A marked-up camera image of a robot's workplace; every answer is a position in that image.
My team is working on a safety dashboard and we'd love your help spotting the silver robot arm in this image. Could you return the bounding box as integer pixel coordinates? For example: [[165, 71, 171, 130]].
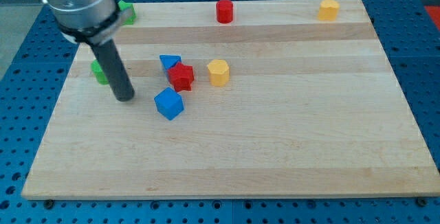
[[42, 0, 135, 46]]

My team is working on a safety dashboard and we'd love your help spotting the blue cube block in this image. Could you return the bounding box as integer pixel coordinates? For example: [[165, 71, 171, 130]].
[[154, 87, 184, 120]]

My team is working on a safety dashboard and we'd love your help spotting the yellow heart block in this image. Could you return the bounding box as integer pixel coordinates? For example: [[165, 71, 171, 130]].
[[317, 0, 340, 21]]

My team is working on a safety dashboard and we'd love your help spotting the yellow hexagon block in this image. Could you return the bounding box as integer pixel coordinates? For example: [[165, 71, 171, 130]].
[[207, 59, 230, 87]]

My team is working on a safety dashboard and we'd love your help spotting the red star block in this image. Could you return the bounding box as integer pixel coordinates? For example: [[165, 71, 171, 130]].
[[167, 63, 195, 92]]

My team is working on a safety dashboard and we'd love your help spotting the wooden board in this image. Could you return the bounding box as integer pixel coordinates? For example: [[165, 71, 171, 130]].
[[22, 0, 439, 200]]

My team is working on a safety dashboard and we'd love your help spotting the blue triangle block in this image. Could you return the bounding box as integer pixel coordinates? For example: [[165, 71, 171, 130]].
[[159, 54, 182, 78]]

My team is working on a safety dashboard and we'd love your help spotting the red cylinder block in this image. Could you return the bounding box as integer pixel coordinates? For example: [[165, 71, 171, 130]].
[[216, 0, 234, 23]]

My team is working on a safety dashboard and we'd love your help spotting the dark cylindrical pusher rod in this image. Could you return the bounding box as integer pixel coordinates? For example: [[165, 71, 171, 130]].
[[91, 40, 135, 102]]

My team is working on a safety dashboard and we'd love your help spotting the green block behind rod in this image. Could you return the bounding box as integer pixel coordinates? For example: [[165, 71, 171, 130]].
[[90, 60, 109, 85]]

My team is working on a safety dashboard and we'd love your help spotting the green block at top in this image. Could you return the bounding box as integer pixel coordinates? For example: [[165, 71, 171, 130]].
[[118, 0, 137, 25]]

